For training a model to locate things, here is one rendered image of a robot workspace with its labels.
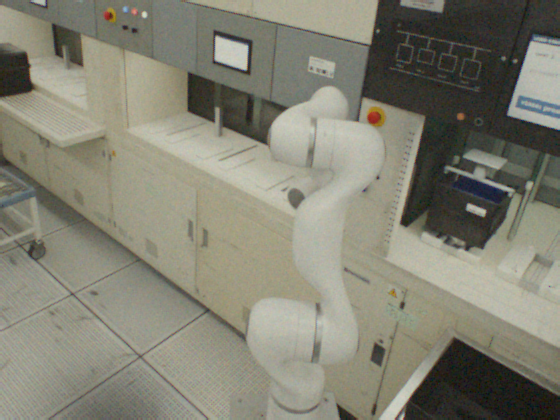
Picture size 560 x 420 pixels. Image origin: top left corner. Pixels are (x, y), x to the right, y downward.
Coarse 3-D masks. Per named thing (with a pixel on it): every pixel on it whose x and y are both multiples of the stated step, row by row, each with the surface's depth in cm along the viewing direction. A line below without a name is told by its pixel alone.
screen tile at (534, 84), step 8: (536, 48) 119; (536, 56) 119; (544, 56) 118; (552, 56) 117; (528, 64) 121; (536, 64) 120; (544, 64) 119; (552, 64) 118; (528, 80) 122; (536, 80) 121; (544, 80) 120; (552, 80) 119; (528, 88) 123; (536, 88) 121; (544, 88) 120; (552, 88) 119; (552, 96) 120
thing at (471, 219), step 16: (480, 160) 163; (496, 160) 164; (448, 176) 176; (464, 176) 171; (480, 176) 166; (448, 192) 167; (464, 192) 163; (512, 192) 162; (432, 208) 173; (448, 208) 169; (464, 208) 165; (480, 208) 161; (496, 208) 158; (432, 224) 175; (448, 224) 170; (464, 224) 167; (480, 224) 163; (496, 224) 167; (464, 240) 168; (480, 240) 164
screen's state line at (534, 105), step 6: (522, 96) 124; (516, 102) 125; (522, 102) 125; (528, 102) 124; (534, 102) 123; (540, 102) 122; (546, 102) 121; (522, 108) 125; (528, 108) 124; (534, 108) 123; (540, 108) 122; (546, 108) 121; (552, 108) 120; (558, 108) 120; (546, 114) 122; (552, 114) 121; (558, 114) 120
